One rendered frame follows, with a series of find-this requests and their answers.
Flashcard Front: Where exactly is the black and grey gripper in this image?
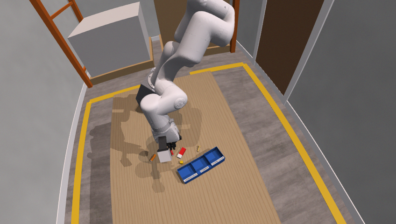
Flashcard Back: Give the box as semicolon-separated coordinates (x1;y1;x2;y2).
151;122;182;150

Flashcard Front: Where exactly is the blue rack of bins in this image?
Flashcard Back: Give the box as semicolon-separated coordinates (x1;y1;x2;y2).
177;147;225;184

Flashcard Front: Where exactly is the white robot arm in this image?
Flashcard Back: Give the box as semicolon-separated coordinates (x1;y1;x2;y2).
140;0;235;162

